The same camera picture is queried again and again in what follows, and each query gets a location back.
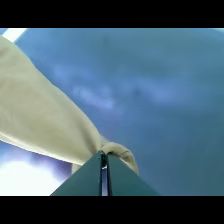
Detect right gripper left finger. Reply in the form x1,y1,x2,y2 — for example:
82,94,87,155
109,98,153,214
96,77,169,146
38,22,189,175
50,150,105,197

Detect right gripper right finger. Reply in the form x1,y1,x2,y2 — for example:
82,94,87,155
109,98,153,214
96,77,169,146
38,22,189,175
105,153,160,197

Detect beige garment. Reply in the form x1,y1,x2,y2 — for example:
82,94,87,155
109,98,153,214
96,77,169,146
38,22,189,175
0,35,140,176

